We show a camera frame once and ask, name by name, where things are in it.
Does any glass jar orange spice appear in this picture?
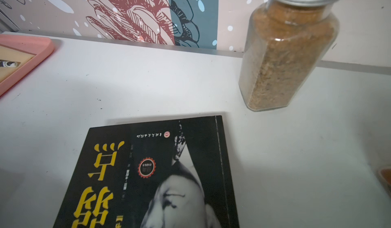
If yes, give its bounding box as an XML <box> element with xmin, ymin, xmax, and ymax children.
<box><xmin>378</xmin><ymin>166</ymin><xmax>391</xmax><ymax>196</ymax></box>

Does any black Chinese paperback book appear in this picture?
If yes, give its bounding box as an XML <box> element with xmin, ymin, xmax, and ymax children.
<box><xmin>54</xmin><ymin>116</ymin><xmax>239</xmax><ymax>228</ymax></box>

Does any black spoon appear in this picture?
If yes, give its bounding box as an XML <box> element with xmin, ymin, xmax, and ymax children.
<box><xmin>0</xmin><ymin>60</ymin><xmax>21</xmax><ymax>68</ymax></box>

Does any glass jar brown spice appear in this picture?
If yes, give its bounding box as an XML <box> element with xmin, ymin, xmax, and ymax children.
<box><xmin>239</xmin><ymin>0</ymin><xmax>340</xmax><ymax>111</ymax></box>

